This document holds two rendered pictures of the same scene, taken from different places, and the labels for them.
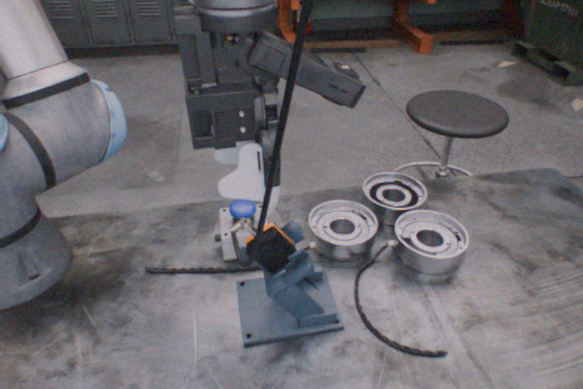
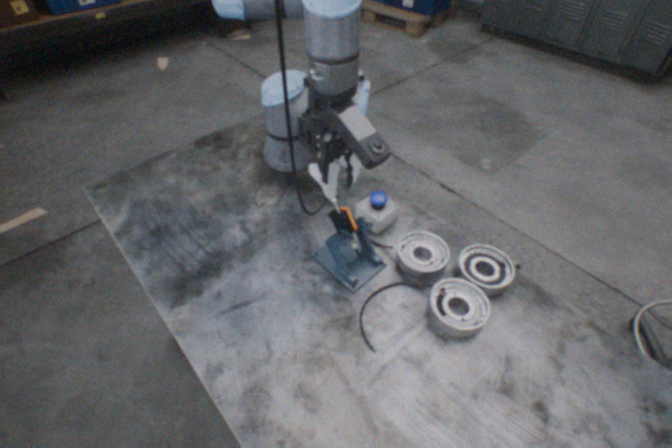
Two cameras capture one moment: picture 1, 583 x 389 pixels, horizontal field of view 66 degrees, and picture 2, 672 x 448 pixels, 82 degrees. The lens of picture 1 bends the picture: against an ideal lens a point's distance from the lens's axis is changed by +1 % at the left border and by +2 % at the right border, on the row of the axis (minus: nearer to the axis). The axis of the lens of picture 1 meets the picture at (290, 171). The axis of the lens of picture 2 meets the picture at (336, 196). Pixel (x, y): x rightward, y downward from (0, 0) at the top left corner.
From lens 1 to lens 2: 0.46 m
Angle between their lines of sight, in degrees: 45
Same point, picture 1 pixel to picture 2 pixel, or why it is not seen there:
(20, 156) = (300, 104)
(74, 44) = (528, 32)
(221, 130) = (311, 140)
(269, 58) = (331, 117)
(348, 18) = not seen: outside the picture
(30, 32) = not seen: hidden behind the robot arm
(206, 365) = (291, 248)
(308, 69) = (346, 133)
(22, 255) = (285, 149)
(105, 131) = not seen: hidden behind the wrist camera
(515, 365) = (395, 396)
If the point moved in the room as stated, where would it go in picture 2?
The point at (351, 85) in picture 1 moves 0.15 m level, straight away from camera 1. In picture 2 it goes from (365, 155) to (451, 131)
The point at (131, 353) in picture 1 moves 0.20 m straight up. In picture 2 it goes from (279, 219) to (270, 150)
